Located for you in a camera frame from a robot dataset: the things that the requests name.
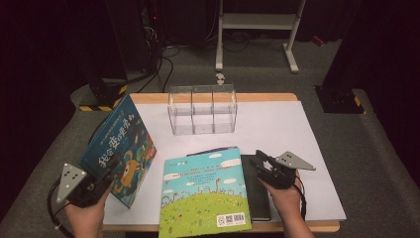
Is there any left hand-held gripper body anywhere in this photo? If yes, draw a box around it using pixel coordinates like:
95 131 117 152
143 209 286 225
55 162 114 209

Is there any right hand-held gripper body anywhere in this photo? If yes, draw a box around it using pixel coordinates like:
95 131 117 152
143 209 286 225
259 151 317 190

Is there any dark blue picture book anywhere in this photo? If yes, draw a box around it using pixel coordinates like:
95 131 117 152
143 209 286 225
78 93 158 210

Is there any black notebook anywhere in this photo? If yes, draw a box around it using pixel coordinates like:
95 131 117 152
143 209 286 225
240 154 272 222

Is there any light blue green picture book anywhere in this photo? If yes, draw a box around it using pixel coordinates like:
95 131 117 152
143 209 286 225
157 147 253 238

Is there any clear acrylic book rack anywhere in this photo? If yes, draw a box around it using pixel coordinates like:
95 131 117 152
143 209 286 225
166 83 239 136

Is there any person's right hand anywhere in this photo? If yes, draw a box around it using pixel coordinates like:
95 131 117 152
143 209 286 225
260 174 304 222

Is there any person's left hand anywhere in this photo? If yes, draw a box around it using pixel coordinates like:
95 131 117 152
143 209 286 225
64 183 114 233

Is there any white table sheet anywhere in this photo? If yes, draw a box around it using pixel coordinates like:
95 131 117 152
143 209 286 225
102 100 348 226

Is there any black striped stand base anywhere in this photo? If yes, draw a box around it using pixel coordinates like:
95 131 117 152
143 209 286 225
314 84 368 115
77 76 130 113

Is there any white metal stand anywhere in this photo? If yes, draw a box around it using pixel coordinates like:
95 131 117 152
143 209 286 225
214 0 307 74

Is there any dark equipment rack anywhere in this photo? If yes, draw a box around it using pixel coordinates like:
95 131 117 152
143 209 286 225
140 0 166 74

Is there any left hand-held gripper cable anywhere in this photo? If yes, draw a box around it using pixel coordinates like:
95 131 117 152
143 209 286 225
47 178 75 238

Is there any hand-held gripper cable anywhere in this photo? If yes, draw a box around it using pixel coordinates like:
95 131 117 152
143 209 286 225
47 178 75 238
291 174 308 221

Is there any right hand-held gripper cable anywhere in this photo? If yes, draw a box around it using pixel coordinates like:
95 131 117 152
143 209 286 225
291 174 308 221

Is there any black floor cable bundle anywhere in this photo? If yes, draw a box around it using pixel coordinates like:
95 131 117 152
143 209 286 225
136 45 182 94

